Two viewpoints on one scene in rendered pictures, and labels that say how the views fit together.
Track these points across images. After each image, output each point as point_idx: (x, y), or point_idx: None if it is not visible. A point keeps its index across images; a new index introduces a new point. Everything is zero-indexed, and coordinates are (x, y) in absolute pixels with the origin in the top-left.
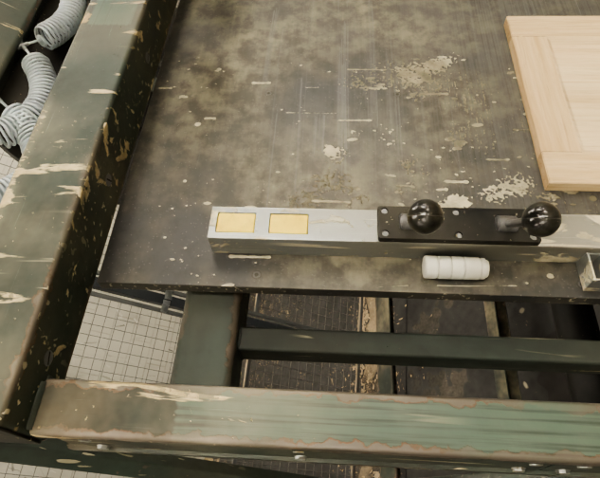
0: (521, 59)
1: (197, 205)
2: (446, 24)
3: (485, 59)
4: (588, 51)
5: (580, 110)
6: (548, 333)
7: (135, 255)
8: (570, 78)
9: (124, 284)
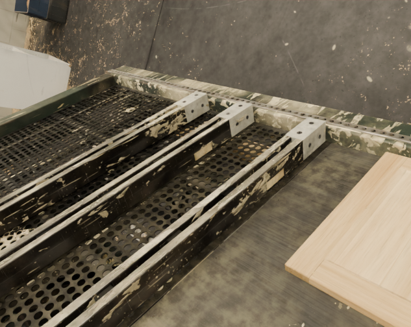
0: (339, 290)
1: None
2: (253, 303)
3: (313, 309)
4: (356, 248)
5: None
6: None
7: None
8: (378, 278)
9: None
